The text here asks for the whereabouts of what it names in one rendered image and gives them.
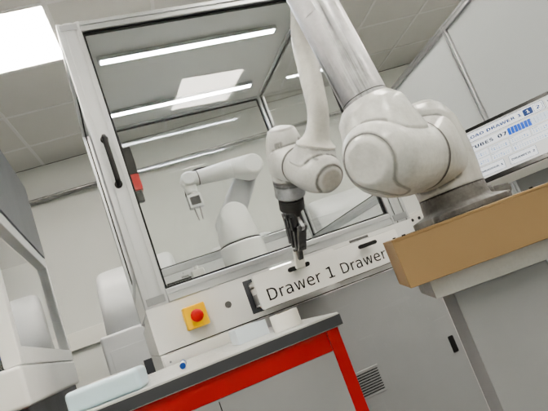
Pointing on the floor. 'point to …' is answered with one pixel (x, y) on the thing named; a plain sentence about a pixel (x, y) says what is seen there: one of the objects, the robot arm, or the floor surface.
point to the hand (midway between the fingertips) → (298, 258)
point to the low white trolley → (258, 376)
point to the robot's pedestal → (503, 324)
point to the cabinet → (386, 346)
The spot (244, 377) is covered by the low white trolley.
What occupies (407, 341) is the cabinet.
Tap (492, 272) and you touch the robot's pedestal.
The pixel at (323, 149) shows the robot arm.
